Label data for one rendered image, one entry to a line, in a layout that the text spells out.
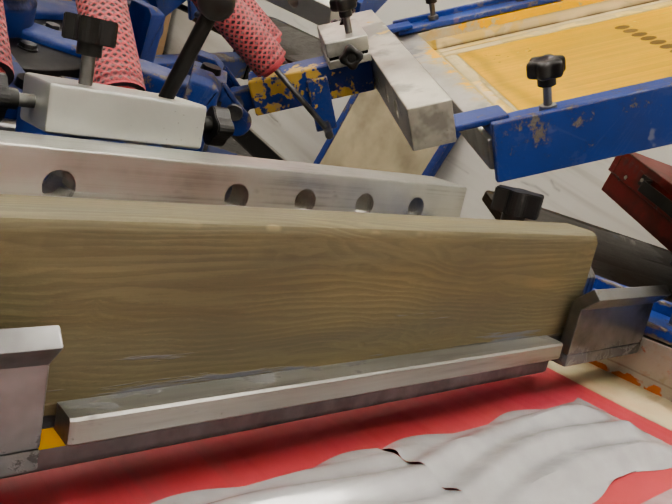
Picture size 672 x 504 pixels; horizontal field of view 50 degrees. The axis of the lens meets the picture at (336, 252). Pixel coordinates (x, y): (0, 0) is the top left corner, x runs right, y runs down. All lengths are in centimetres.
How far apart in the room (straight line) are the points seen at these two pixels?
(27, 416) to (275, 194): 37
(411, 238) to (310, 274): 6
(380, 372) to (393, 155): 272
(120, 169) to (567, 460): 33
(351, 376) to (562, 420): 16
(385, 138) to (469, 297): 272
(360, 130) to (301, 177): 261
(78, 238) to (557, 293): 30
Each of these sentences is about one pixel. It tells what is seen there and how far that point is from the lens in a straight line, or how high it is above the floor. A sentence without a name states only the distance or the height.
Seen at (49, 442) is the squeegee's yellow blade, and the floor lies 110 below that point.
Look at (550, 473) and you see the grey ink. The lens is 36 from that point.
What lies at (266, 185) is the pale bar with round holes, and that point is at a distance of 57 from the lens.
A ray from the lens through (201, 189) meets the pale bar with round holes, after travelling 54.
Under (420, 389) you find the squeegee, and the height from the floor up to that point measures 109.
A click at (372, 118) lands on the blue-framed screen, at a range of 317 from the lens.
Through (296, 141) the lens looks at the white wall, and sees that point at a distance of 366.
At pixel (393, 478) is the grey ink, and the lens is 32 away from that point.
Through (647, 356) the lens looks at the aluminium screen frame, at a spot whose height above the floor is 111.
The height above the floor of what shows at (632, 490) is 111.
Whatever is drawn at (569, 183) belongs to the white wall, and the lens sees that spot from 261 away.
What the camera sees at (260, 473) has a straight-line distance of 31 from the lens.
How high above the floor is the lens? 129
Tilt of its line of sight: 24 degrees down
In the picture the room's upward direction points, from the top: 23 degrees clockwise
